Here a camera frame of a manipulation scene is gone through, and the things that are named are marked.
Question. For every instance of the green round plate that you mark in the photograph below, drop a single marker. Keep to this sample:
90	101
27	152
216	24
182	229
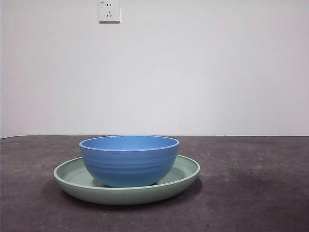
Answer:
125	195

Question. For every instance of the blue ribbed bowl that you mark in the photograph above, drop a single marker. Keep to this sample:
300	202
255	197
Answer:
128	166

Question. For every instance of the white wall power socket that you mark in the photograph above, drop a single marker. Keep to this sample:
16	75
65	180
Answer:
109	12

